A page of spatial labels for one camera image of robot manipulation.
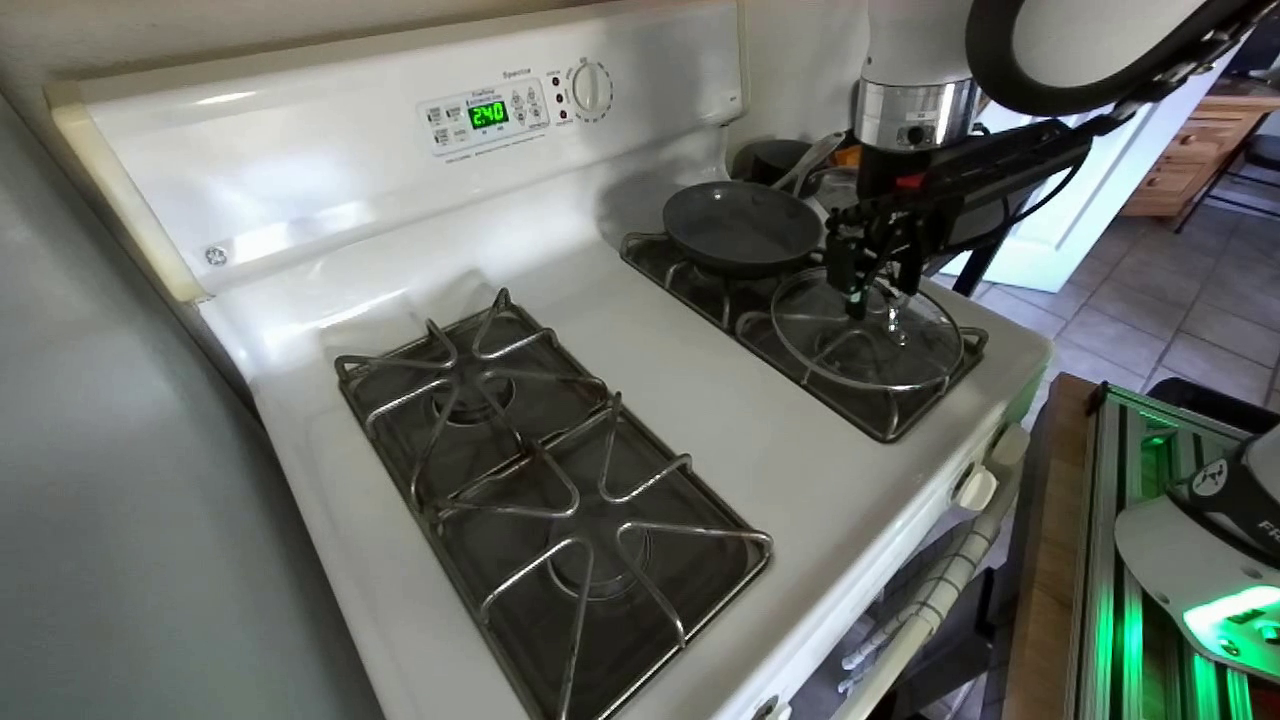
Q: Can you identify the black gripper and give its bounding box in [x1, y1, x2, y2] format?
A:
[822, 196, 933, 325]

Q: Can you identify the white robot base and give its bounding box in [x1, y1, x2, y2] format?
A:
[1113, 421, 1280, 685]

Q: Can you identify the dark frying pan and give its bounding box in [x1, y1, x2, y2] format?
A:
[659, 177, 832, 282]

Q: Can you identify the black burner grate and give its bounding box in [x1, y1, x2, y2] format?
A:
[334, 285, 778, 720]
[617, 225, 993, 449]

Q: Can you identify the white gas stove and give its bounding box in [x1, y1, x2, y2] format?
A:
[43, 0, 1055, 720]

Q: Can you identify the white panel door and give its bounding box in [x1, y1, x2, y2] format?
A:
[985, 76, 1212, 298]

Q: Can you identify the wooden board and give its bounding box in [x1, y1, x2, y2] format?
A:
[1002, 372, 1101, 720]

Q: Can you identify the wooden cabinet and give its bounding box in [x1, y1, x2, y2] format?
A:
[1119, 86, 1280, 225]

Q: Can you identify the stove control panel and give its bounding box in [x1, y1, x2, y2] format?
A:
[416, 53, 621, 163]

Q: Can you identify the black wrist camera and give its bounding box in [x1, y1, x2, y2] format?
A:
[853, 116, 1137, 217]

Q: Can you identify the white oven door handle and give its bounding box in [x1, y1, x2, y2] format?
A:
[832, 456, 1033, 720]

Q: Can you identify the green lit metal frame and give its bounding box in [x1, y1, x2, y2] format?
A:
[1075, 381, 1280, 720]

